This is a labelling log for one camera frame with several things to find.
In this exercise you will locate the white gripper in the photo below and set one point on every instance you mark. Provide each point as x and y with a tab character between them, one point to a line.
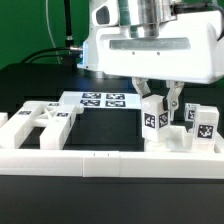
184	51

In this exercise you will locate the white chair seat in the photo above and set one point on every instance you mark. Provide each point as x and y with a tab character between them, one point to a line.
182	140

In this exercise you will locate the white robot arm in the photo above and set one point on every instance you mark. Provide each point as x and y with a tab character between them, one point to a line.
144	18

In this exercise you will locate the white marker sheet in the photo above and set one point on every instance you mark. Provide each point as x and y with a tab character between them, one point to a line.
102	100

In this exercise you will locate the white U-shaped fence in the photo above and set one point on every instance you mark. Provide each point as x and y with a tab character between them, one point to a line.
114	163

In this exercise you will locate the white part at left edge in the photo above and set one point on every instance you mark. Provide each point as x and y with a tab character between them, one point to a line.
2	119

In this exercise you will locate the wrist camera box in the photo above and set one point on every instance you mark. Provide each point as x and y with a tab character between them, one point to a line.
104	14

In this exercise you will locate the white chair back frame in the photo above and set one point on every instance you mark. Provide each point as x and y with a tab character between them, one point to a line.
56	119

